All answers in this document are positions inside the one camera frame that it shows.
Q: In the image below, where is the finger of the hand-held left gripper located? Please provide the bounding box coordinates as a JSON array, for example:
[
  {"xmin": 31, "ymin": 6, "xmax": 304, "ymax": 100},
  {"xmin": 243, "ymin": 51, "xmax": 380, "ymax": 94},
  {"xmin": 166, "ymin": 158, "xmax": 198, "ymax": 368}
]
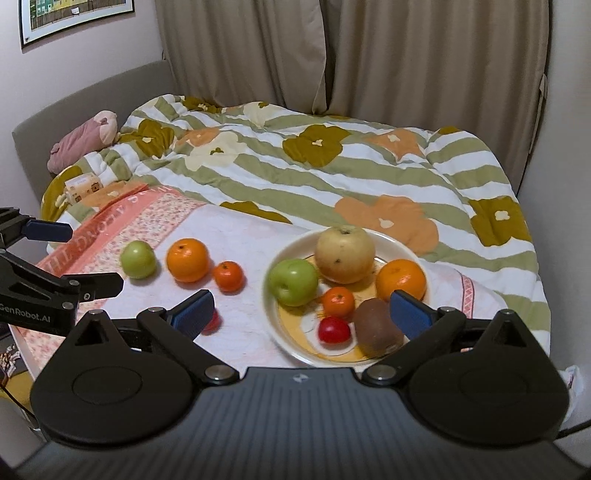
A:
[
  {"xmin": 0, "ymin": 208, "xmax": 74, "ymax": 251},
  {"xmin": 0, "ymin": 251, "xmax": 125, "ymax": 306}
]

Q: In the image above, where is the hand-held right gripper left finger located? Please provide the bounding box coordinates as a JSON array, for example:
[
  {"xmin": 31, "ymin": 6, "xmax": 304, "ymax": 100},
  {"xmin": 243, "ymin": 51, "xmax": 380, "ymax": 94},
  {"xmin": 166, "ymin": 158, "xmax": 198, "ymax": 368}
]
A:
[{"xmin": 69, "ymin": 290, "xmax": 241, "ymax": 387}]

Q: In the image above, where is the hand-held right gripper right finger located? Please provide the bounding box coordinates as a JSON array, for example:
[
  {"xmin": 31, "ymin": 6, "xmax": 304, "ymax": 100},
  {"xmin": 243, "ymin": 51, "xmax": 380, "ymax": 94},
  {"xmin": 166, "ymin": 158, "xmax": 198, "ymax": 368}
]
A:
[{"xmin": 362, "ymin": 290, "xmax": 528, "ymax": 387}]

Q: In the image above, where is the brown kiwi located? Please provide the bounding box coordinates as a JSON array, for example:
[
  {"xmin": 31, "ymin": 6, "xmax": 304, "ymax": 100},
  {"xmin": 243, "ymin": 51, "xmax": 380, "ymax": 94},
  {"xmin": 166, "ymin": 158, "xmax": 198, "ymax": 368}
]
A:
[{"xmin": 353, "ymin": 298, "xmax": 405, "ymax": 358}]

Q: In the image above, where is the large orange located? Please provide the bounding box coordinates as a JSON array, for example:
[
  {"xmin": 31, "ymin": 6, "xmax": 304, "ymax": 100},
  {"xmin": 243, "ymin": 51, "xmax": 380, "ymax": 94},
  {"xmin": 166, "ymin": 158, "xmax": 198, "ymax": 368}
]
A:
[
  {"xmin": 166, "ymin": 238, "xmax": 210, "ymax": 283},
  {"xmin": 375, "ymin": 259, "xmax": 427, "ymax": 302}
]

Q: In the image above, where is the green apple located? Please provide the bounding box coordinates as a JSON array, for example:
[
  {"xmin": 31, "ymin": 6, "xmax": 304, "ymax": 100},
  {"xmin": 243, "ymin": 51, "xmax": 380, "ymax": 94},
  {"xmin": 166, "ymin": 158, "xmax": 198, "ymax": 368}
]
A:
[
  {"xmin": 269, "ymin": 258, "xmax": 320, "ymax": 307},
  {"xmin": 120, "ymin": 240, "xmax": 157, "ymax": 280}
]

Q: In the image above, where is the small tangerine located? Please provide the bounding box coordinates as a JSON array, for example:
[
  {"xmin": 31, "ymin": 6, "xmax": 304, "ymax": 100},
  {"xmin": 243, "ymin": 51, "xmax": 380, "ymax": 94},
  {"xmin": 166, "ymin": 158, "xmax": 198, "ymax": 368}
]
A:
[
  {"xmin": 213, "ymin": 261, "xmax": 244, "ymax": 293},
  {"xmin": 322, "ymin": 287, "xmax": 356, "ymax": 319}
]

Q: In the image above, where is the large yellow apple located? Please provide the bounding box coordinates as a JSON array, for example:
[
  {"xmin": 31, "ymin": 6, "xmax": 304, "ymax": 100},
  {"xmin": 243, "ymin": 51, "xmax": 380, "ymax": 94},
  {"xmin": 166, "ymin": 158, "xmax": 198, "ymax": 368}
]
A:
[{"xmin": 315, "ymin": 226, "xmax": 376, "ymax": 284}]

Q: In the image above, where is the cream cartoon duck plate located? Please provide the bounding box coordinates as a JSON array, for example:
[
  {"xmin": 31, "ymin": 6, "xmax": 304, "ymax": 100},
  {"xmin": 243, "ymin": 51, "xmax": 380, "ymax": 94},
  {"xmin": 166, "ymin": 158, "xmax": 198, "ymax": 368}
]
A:
[{"xmin": 263, "ymin": 228, "xmax": 433, "ymax": 368}]

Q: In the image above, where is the dark printed box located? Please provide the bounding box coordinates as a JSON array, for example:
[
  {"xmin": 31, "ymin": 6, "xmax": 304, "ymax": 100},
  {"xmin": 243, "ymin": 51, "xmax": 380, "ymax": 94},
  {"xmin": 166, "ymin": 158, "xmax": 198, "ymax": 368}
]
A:
[{"xmin": 0, "ymin": 331, "xmax": 38, "ymax": 403}]

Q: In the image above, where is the printed tissue pack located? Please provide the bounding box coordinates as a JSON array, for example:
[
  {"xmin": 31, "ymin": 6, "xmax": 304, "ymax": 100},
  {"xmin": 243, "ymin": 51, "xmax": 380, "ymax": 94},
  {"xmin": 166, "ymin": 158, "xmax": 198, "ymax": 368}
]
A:
[{"xmin": 63, "ymin": 172, "xmax": 105, "ymax": 205}]

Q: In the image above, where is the pink floral cloth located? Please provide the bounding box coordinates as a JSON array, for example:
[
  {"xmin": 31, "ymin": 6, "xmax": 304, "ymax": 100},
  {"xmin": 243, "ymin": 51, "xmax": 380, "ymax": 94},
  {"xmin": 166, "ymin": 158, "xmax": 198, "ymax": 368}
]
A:
[{"xmin": 9, "ymin": 184, "xmax": 509, "ymax": 370}]

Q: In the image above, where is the pink plush toy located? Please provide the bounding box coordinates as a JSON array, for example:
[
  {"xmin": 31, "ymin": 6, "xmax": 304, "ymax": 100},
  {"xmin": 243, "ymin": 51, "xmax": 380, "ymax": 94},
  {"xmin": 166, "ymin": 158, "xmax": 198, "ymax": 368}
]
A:
[{"xmin": 48, "ymin": 110, "xmax": 122, "ymax": 174}]

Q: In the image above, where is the grey bed headboard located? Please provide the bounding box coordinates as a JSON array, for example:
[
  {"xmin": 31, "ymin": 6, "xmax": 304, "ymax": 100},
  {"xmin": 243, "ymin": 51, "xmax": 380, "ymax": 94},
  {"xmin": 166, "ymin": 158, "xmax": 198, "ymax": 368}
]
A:
[{"xmin": 11, "ymin": 60, "xmax": 177, "ymax": 205}]

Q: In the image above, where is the green striped floral blanket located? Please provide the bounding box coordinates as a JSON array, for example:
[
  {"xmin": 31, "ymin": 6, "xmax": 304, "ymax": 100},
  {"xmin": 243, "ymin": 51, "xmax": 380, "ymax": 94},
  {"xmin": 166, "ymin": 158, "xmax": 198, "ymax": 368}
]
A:
[{"xmin": 41, "ymin": 95, "xmax": 553, "ymax": 357}]

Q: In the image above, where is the white plastic bag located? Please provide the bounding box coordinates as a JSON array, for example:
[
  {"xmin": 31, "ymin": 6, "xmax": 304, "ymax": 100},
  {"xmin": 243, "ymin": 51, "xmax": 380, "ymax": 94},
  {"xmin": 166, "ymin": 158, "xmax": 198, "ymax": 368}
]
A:
[{"xmin": 560, "ymin": 364, "xmax": 579, "ymax": 398}]

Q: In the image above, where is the beige curtain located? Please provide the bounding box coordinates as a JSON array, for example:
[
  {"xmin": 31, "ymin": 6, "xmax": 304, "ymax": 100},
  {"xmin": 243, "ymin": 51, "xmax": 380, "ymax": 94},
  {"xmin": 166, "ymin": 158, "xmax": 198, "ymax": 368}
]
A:
[
  {"xmin": 323, "ymin": 0, "xmax": 551, "ymax": 136},
  {"xmin": 154, "ymin": 0, "xmax": 334, "ymax": 117}
]

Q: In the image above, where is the framed wall poster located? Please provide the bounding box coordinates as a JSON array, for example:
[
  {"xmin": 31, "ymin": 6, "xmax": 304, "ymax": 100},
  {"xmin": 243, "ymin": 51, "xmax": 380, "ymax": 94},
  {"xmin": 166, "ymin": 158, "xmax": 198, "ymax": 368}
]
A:
[{"xmin": 19, "ymin": 0, "xmax": 135, "ymax": 49}]

